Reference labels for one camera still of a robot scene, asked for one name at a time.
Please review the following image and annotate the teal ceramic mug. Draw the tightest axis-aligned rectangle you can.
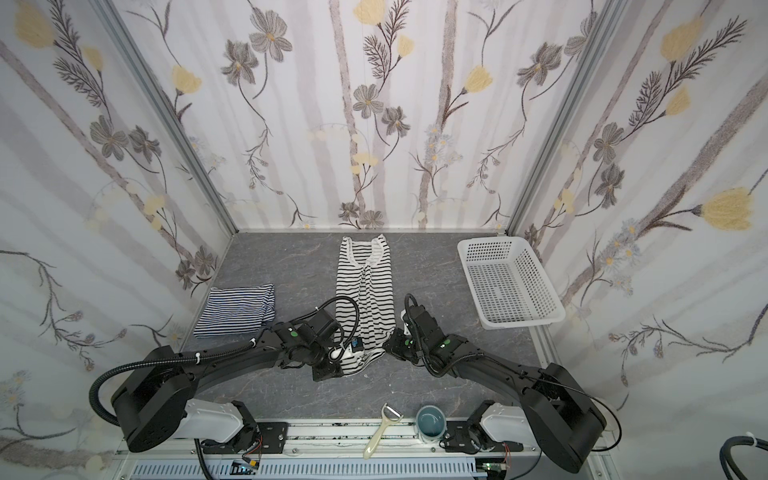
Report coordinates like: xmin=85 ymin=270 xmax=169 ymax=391
xmin=414 ymin=405 xmax=447 ymax=444

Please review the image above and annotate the black cable bottom right corner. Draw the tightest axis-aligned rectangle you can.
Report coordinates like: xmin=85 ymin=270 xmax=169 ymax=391
xmin=718 ymin=434 xmax=768 ymax=480

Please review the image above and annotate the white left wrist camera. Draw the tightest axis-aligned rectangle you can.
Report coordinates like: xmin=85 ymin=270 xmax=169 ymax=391
xmin=329 ymin=336 xmax=365 ymax=362

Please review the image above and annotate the black corrugated cable conduit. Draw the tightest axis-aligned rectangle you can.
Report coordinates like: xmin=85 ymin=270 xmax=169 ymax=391
xmin=88 ymin=341 xmax=259 ymax=480

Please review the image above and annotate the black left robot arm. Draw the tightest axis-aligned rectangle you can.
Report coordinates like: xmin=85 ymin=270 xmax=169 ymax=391
xmin=110 ymin=309 xmax=359 ymax=453

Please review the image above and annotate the aluminium mounting rail frame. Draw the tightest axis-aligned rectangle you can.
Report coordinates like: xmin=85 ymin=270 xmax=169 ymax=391
xmin=110 ymin=417 xmax=619 ymax=480

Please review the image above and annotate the blue white striped tank top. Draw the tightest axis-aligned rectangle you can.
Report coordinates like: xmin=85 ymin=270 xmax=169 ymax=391
xmin=193 ymin=284 xmax=276 ymax=338

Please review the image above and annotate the cream vegetable peeler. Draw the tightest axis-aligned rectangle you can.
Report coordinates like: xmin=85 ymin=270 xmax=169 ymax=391
xmin=363 ymin=403 xmax=404 ymax=460

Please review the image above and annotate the black white striped tank top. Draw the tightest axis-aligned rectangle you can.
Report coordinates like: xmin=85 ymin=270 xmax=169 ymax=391
xmin=336 ymin=235 xmax=397 ymax=376

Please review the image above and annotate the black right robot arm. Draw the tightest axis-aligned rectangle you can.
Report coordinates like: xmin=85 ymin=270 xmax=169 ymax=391
xmin=384 ymin=305 xmax=607 ymax=474

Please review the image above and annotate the white plastic laundry basket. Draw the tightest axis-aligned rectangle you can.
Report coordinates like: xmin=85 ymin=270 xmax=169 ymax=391
xmin=457 ymin=236 xmax=566 ymax=330

